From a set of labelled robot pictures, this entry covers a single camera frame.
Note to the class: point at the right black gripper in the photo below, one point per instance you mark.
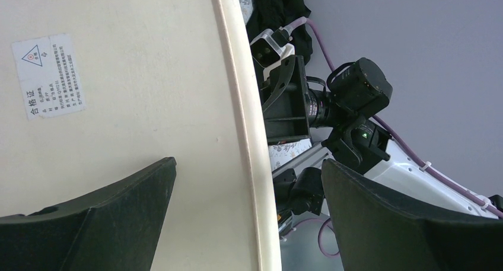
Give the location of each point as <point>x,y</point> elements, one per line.
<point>290,106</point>

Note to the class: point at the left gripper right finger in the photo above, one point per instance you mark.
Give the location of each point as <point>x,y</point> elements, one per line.
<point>378,228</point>

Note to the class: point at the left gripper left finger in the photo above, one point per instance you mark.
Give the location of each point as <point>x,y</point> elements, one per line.
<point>116,227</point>

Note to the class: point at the cream perforated plastic basket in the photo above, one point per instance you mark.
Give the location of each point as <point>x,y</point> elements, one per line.
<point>161,78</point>

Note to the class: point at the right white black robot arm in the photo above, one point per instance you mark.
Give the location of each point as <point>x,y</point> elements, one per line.
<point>347,102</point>

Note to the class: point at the floral patterned table mat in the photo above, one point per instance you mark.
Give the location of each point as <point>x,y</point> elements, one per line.
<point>280,154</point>

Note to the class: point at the black crumpled cloth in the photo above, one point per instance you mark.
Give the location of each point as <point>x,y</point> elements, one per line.
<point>273,14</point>

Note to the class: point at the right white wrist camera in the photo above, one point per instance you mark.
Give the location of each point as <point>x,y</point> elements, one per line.
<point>269,49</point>

